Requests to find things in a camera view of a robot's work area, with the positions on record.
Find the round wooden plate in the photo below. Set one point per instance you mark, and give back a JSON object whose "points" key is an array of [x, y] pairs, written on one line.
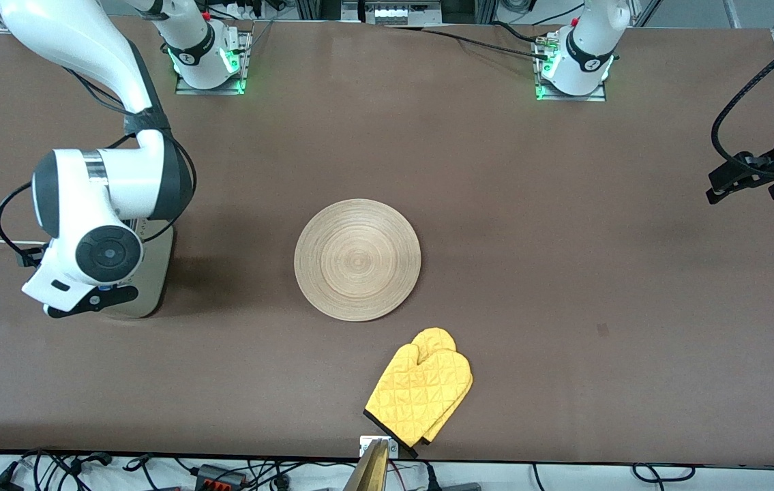
{"points": [[357, 260]]}

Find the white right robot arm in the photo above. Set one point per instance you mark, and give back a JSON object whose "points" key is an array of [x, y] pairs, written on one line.
{"points": [[73, 34]]}

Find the silver two-slot toaster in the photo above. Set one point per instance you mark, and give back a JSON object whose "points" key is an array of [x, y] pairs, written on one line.
{"points": [[151, 273]]}

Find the white power strip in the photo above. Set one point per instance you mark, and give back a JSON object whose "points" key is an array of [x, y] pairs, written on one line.
{"points": [[393, 12]]}

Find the yellow quilted oven mitt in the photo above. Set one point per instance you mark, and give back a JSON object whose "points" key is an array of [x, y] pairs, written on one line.
{"points": [[421, 392]]}

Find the red black connector block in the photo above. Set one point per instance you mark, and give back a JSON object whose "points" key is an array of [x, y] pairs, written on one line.
{"points": [[213, 477]]}

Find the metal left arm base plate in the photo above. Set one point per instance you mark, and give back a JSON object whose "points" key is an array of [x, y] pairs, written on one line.
{"points": [[571, 98]]}

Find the small white bracket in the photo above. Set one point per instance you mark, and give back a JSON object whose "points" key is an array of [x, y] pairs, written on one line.
{"points": [[393, 447]]}

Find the aluminium profile frame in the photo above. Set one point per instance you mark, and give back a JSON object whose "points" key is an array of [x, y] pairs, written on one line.
{"points": [[311, 8]]}

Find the gold camera mount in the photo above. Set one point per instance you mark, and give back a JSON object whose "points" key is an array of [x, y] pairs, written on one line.
{"points": [[373, 470]]}

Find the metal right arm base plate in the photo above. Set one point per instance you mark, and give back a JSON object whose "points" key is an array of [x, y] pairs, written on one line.
{"points": [[209, 91]]}

